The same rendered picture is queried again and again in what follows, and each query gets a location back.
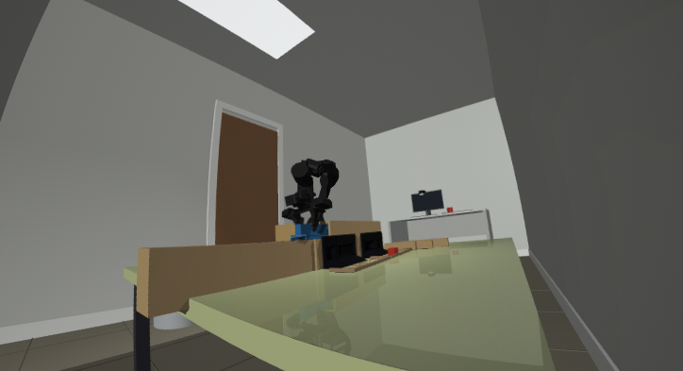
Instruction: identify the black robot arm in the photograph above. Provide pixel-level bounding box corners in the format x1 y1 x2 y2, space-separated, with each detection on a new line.
285 159 339 208

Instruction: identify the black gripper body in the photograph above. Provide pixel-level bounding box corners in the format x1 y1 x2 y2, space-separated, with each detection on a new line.
282 187 332 219

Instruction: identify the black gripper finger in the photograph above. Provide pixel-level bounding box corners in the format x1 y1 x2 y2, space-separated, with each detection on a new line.
288 214 304 224
308 207 325 231

